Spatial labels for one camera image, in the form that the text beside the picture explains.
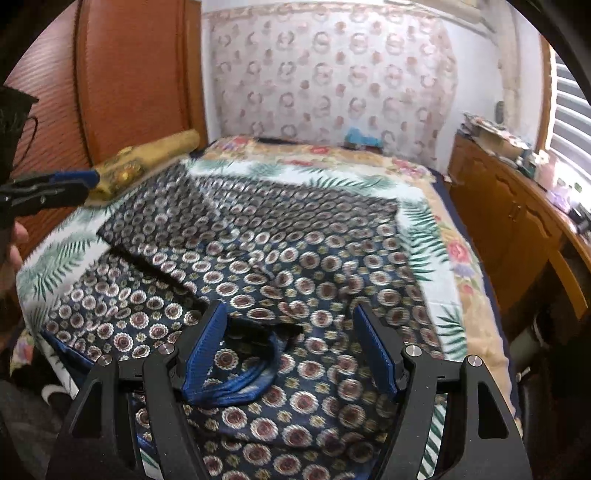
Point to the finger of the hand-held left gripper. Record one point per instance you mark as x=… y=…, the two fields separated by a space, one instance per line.
x=51 y=199
x=69 y=179

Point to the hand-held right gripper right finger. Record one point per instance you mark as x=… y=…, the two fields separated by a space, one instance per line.
x=374 y=355

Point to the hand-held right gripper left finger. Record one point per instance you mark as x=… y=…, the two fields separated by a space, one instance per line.
x=205 y=355

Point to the blue patterned pajama top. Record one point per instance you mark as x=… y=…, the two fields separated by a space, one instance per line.
x=323 y=277

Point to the person's left hand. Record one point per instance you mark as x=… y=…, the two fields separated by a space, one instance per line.
x=18 y=235

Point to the mustard yellow blanket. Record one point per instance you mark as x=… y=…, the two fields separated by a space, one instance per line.
x=152 y=150

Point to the wooden wardrobe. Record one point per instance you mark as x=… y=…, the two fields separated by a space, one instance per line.
x=129 y=69

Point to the floral bed blanket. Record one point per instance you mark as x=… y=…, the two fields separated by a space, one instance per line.
x=438 y=240

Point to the dark chair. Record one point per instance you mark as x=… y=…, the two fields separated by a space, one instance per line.
x=554 y=332

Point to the person's dark clothing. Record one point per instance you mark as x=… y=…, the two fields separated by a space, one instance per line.
x=23 y=415

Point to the wooden cabinet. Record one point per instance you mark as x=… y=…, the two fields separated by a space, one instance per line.
x=498 y=207

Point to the small blue cloth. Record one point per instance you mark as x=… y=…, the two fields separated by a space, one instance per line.
x=362 y=137

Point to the pile of clutter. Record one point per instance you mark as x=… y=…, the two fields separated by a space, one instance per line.
x=498 y=134

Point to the white lace curtain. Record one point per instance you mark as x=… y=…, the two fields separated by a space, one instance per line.
x=510 y=87

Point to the white window blinds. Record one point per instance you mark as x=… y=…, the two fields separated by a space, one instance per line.
x=570 y=115

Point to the floral wall cloth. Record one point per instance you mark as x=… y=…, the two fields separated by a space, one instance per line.
x=323 y=69

